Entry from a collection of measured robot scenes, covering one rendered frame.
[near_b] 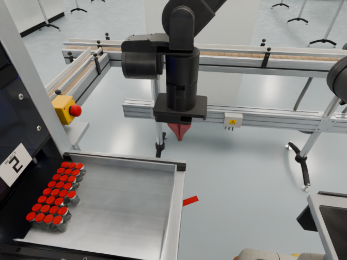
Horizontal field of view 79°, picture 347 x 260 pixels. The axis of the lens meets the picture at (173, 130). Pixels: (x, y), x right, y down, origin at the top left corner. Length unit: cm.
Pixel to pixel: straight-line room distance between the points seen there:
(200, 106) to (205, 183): 134
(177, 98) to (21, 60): 40
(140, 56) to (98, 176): 44
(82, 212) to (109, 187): 9
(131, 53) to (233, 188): 150
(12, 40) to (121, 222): 49
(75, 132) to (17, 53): 36
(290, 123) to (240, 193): 62
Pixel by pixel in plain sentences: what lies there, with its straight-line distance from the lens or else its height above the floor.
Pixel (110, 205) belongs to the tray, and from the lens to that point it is 63.
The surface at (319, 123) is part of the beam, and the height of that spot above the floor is 51.
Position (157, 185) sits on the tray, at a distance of 64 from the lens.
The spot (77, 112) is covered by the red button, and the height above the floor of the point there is 100.
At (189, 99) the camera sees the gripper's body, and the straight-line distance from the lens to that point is 38.
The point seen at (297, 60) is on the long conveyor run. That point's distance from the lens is 137.
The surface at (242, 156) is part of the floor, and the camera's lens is 197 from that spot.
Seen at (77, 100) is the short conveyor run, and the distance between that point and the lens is 104.
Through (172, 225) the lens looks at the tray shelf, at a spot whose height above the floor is 88.
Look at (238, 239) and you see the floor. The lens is 157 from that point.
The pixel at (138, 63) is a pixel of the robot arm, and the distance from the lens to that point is 36.
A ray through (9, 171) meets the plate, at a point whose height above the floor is 102.
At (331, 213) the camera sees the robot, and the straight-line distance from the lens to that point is 51.
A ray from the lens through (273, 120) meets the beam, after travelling 160.
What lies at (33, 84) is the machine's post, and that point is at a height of 114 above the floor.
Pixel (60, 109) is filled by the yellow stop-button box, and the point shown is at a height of 102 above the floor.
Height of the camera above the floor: 141
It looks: 42 degrees down
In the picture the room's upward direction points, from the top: straight up
